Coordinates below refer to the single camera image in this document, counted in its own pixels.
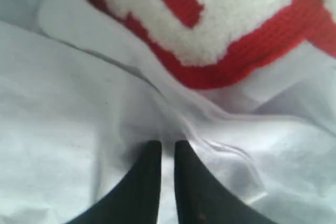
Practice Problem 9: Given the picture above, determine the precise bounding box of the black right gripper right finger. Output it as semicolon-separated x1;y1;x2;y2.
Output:
174;141;274;224

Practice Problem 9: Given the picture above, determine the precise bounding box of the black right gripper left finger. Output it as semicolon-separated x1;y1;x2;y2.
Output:
69;141;162;224

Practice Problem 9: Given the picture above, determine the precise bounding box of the white t-shirt red lettering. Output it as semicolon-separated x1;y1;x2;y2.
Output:
1;0;335;223

